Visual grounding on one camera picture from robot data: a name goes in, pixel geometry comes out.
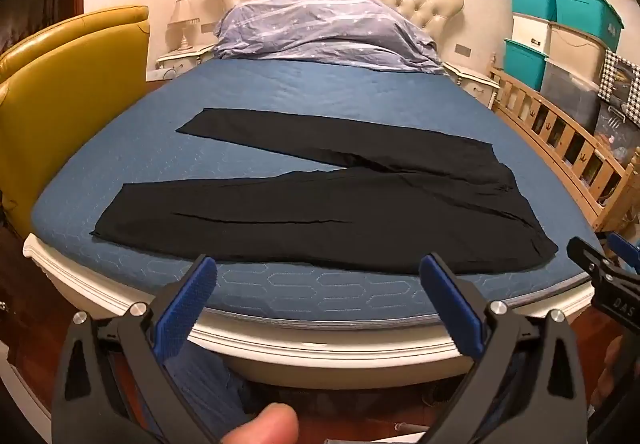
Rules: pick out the wall switch plate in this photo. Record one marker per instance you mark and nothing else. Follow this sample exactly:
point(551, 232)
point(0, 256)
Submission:
point(208, 27)
point(463, 49)

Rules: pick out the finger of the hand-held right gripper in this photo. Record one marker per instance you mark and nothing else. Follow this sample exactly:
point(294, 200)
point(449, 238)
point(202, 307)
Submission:
point(584, 254)
point(625, 250)

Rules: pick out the person's blue jeans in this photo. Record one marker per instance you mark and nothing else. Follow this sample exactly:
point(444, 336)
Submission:
point(200, 384)

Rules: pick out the purple star-print duvet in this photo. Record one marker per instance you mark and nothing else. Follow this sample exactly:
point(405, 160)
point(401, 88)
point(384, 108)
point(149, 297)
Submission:
point(320, 24)

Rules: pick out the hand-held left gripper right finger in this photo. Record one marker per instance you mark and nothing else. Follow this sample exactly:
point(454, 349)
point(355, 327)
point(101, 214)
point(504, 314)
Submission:
point(452, 304)

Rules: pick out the yellow leather armchair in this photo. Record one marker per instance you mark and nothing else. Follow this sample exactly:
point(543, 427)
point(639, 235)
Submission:
point(75, 89)

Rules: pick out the person's right hand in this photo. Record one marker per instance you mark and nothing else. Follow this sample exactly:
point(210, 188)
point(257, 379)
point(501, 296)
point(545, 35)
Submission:
point(607, 369)

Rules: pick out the white nightstand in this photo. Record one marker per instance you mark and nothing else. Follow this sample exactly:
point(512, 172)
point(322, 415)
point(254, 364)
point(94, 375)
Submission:
point(472, 79)
point(185, 58)

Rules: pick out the blue quilted mattress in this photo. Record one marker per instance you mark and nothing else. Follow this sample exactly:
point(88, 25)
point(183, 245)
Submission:
point(320, 84)

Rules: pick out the person's left hand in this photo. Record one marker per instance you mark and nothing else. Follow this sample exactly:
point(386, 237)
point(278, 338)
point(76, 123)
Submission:
point(262, 426)

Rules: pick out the black pants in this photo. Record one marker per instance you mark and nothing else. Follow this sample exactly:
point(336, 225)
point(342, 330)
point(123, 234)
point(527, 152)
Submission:
point(300, 214)

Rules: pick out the white bed frame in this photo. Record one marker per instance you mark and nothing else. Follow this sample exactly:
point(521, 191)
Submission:
point(300, 349)

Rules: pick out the white storage bin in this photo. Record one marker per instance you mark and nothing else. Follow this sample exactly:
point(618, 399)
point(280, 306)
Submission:
point(530, 30)

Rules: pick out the white table lamp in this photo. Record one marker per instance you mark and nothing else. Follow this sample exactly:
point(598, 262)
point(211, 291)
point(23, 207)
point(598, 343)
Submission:
point(182, 12)

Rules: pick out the houndstooth fabric bag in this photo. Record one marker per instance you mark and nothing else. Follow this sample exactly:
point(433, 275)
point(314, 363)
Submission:
point(612, 74)

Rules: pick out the beige storage bin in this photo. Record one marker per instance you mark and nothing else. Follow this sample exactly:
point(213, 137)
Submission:
point(580, 47)

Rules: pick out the large teal storage bin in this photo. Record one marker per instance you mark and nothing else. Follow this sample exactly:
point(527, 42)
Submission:
point(585, 12)

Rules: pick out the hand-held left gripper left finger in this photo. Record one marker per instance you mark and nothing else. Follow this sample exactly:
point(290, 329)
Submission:
point(187, 304)

